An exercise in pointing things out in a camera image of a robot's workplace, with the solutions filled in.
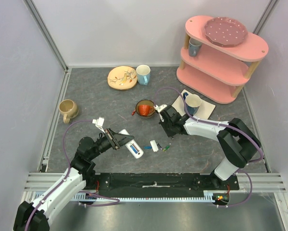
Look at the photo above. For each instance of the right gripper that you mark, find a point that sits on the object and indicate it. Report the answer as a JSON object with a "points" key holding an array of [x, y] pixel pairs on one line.
{"points": [[168, 118]]}

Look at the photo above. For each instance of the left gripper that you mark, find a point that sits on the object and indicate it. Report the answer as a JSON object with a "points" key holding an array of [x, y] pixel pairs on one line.
{"points": [[118, 140]]}

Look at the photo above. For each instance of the white battery cover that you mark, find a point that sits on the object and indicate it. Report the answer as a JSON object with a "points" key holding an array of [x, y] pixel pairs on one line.
{"points": [[154, 145]]}

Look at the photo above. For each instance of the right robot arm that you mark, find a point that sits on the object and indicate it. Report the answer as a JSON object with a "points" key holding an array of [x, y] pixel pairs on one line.
{"points": [[238, 143]]}

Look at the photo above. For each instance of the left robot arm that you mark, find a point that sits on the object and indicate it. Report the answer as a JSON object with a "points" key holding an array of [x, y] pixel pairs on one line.
{"points": [[39, 214]]}

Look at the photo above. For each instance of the green battery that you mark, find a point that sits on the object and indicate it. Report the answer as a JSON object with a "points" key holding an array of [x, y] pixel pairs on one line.
{"points": [[166, 148]]}

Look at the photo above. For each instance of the dark blue mug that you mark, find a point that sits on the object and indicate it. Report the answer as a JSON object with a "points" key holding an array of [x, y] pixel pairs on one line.
{"points": [[193, 102]]}

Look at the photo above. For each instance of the orange cup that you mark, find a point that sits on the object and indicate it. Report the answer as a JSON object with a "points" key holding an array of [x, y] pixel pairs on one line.
{"points": [[145, 110]]}

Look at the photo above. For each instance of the brown patterned bowl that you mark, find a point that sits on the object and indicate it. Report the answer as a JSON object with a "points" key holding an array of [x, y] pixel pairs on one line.
{"points": [[148, 102]]}

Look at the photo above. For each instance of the light blue mug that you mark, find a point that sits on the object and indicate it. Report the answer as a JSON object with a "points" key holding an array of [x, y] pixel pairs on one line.
{"points": [[143, 74]]}

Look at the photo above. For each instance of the beige ceramic mug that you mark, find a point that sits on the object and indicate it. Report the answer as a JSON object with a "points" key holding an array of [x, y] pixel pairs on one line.
{"points": [[69, 110]]}

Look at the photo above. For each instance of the yellow floral plate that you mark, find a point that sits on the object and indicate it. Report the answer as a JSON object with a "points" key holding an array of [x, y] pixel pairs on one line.
{"points": [[122, 78]]}

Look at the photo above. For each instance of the pink three-tier shelf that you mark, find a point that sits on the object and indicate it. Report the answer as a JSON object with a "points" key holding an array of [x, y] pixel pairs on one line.
{"points": [[218, 73]]}

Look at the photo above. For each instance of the blue mug on shelf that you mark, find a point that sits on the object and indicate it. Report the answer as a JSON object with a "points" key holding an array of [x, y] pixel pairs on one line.
{"points": [[193, 47]]}

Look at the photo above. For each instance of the mauve polka dot plate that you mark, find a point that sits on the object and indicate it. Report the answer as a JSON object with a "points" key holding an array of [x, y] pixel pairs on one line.
{"points": [[225, 32]]}

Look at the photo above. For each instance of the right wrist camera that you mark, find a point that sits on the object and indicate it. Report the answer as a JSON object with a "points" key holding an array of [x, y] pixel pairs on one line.
{"points": [[158, 110]]}

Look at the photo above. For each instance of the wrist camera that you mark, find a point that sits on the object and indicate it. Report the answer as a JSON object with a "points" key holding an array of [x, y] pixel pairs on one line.
{"points": [[158, 110], [99, 123]]}

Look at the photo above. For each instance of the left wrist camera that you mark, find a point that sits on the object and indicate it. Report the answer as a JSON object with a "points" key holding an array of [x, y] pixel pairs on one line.
{"points": [[99, 123]]}

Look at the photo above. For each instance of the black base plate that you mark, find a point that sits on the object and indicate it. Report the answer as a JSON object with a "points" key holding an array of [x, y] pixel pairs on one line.
{"points": [[159, 185]]}

